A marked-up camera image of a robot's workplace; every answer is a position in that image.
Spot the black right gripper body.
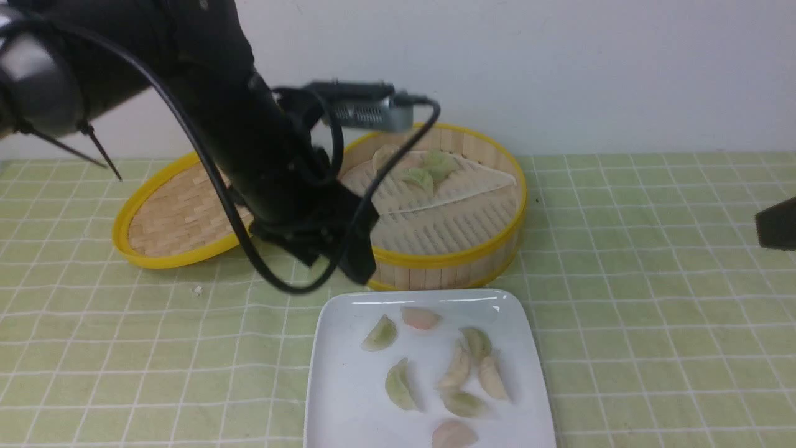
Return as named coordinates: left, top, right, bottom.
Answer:
left=248, top=178, right=380, bottom=284

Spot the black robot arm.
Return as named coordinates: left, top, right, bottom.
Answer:
left=2, top=1, right=378, bottom=293

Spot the green dumpling plate upper-left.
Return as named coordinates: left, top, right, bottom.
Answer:
left=361, top=314, right=397, bottom=352

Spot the pink dumpling plate top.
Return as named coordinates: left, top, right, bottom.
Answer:
left=401, top=307, right=442, bottom=331

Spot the pink dumpling plate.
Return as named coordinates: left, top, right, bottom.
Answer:
left=401, top=307, right=442, bottom=331
left=430, top=419, right=479, bottom=448

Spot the white square plate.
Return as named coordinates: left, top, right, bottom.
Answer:
left=304, top=289, right=557, bottom=447

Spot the green dumpling plate left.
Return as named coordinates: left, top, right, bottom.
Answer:
left=384, top=357, right=420, bottom=412

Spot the green dumpling plate upper-right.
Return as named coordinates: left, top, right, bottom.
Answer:
left=460, top=327, right=493, bottom=364

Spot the beige dumpling plate centre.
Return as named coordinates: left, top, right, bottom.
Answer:
left=436, top=340, right=472, bottom=391

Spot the beige dumpling plate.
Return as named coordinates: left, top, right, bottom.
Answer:
left=436, top=340, right=472, bottom=391
left=477, top=354, right=510, bottom=401

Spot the beige dumpling plate right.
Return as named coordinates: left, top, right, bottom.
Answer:
left=477, top=354, right=510, bottom=401

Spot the green dumpling plate lower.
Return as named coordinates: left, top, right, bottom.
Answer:
left=440, top=390, right=490, bottom=419

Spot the pink dumpling plate bottom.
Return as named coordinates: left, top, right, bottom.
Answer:
left=430, top=419, right=479, bottom=448

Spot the white dumpling in steamer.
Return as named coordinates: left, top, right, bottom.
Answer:
left=371, top=144, right=400, bottom=173

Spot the green dumpling steamer middle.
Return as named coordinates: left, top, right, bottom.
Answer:
left=400, top=167, right=435, bottom=195

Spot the green dumpling steamer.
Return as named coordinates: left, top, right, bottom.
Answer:
left=421, top=150, right=460, bottom=184
left=400, top=167, right=435, bottom=195

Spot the white steamer liner cloth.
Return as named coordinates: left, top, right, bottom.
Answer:
left=371, top=150, right=520, bottom=256

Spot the yellow-rimmed bamboo steamer basket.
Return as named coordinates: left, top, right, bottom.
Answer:
left=368, top=124, right=528, bottom=291

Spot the green dumpling steamer back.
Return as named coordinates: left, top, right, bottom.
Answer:
left=421, top=150, right=460, bottom=184

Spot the yellow-rimmed bamboo steamer lid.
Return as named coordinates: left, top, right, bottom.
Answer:
left=112, top=152, right=239, bottom=269

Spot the green checkered tablecloth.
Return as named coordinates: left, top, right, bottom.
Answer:
left=1, top=152, right=794, bottom=447

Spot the black object right edge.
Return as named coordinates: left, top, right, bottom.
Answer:
left=754, top=197, right=796, bottom=251

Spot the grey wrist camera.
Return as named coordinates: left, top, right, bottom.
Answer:
left=304, top=80, right=427, bottom=133

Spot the black cable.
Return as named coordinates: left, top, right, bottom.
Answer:
left=0, top=19, right=442, bottom=296

